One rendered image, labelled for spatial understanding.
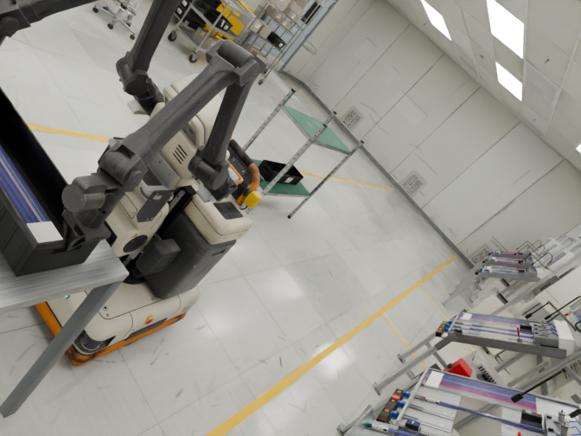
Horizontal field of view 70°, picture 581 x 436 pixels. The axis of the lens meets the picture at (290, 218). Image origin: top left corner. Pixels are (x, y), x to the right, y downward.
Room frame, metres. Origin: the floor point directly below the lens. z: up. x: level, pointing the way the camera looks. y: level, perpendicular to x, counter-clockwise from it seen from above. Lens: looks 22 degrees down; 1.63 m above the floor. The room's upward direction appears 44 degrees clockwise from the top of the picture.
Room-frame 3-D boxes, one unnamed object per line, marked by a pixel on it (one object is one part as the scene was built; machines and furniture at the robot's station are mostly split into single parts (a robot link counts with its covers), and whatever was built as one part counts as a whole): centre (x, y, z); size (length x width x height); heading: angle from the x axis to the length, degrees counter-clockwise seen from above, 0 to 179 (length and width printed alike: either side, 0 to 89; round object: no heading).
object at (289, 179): (3.71, 0.36, 0.41); 0.57 x 0.17 x 0.11; 161
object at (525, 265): (7.37, -3.65, 0.95); 1.37 x 0.82 x 1.90; 71
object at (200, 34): (6.06, 2.77, 0.30); 0.30 x 0.23 x 0.18; 179
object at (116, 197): (0.75, 0.33, 1.06); 0.07 x 0.06 x 0.07; 173
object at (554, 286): (6.00, -3.17, 0.95); 1.36 x 0.82 x 1.90; 71
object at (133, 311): (1.54, 0.42, 0.16); 0.67 x 0.64 x 0.25; 166
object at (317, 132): (3.71, 0.36, 0.55); 0.91 x 0.46 x 1.10; 161
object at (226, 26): (6.04, 2.77, 0.63); 0.40 x 0.30 x 0.14; 175
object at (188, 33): (6.07, 2.76, 0.50); 0.90 x 0.54 x 1.00; 175
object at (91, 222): (0.75, 0.33, 1.00); 0.10 x 0.07 x 0.07; 75
